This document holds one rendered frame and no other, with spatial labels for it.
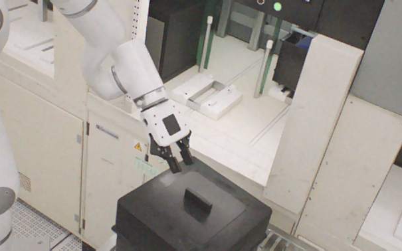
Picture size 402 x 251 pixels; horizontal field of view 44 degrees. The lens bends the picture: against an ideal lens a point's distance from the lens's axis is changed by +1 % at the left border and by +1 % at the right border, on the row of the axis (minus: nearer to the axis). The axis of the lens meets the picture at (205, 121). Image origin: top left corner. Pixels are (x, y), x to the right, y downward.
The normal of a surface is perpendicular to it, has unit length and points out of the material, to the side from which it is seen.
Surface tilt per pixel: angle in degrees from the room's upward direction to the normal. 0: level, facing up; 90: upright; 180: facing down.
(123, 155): 90
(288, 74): 90
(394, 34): 90
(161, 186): 0
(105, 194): 90
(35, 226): 0
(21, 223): 0
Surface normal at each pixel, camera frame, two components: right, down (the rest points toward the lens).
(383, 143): -0.52, 0.41
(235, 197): 0.17, -0.81
